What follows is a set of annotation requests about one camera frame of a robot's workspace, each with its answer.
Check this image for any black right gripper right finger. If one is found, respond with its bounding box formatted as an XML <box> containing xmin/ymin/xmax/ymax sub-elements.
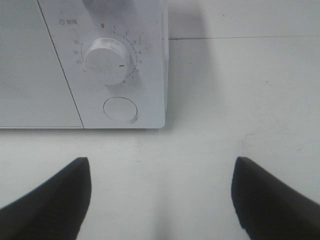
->
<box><xmin>231</xmin><ymin>156</ymin><xmax>320</xmax><ymax>240</ymax></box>

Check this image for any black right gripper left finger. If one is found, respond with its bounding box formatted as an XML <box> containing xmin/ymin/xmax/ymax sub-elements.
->
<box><xmin>0</xmin><ymin>157</ymin><xmax>92</xmax><ymax>240</ymax></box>

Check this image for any white microwave oven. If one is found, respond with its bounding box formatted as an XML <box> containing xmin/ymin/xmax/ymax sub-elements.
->
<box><xmin>0</xmin><ymin>0</ymin><xmax>169</xmax><ymax>129</ymax></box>

